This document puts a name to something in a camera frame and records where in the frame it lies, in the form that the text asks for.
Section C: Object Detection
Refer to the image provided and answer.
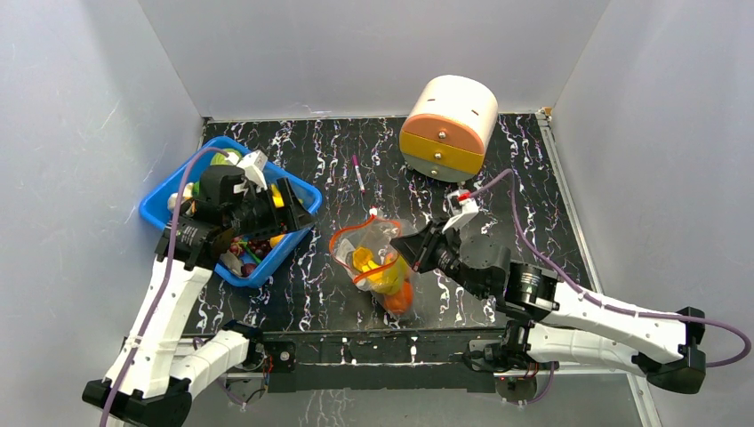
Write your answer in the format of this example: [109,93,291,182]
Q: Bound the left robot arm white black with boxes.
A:
[82,164,322,426]

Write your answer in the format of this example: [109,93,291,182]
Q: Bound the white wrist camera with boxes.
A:
[442,189,479,232]
[237,150,268,191]

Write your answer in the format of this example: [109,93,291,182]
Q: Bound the clear zip top bag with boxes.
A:
[329,207,416,318]

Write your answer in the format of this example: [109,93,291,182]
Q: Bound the round pastel drawer cabinet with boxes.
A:
[398,75,499,183]

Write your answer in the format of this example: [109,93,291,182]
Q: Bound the yellow banana bunch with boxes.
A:
[351,246,409,294]

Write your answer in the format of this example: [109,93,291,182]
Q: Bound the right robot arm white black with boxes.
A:
[390,222,706,394]

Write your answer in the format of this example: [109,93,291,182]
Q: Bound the dark purple grapes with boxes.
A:
[245,239,273,261]

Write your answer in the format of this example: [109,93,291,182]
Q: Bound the orange tangerine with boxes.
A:
[382,281,413,317]

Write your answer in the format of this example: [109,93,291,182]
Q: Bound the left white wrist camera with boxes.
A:
[237,150,268,191]

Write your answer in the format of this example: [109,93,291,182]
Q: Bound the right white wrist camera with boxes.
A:
[442,189,479,232]

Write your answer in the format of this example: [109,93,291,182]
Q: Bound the blue plastic bin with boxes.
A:
[139,136,323,288]

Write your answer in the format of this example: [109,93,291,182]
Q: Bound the green cabbage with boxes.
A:
[210,149,243,165]

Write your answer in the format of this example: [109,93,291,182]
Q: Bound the pink marker pen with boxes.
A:
[351,154,365,194]

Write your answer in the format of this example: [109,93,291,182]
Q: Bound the red grape bunch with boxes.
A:
[229,237,247,259]

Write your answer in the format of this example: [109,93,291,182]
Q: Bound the white garlic bulb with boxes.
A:
[167,182,194,212]

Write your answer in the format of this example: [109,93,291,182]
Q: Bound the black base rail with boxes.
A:
[223,329,557,396]

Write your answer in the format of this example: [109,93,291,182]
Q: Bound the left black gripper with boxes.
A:
[226,178,314,239]

